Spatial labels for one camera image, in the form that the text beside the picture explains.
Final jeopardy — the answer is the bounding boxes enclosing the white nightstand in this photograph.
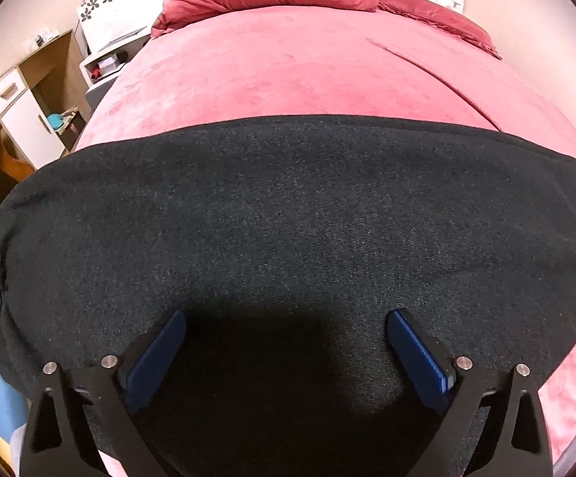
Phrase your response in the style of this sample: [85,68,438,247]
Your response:
[76,0,157,105]

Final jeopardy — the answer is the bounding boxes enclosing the wooden desk with white drawers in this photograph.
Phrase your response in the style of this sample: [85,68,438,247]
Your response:
[0,30,93,170]

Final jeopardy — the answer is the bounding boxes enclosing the bed with pink blanket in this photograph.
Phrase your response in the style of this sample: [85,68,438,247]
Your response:
[72,5,576,477]

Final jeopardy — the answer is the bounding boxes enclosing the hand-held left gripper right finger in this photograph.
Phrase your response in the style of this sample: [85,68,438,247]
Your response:
[386,309,553,477]

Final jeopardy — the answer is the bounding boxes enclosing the small pink pillow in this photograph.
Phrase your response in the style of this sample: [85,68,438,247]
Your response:
[377,0,502,60]

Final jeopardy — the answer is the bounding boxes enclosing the black wool garment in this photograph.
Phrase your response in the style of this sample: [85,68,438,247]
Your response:
[0,115,576,477]

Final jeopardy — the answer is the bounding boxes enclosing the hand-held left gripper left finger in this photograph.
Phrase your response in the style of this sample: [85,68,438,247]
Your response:
[20,309,188,477]

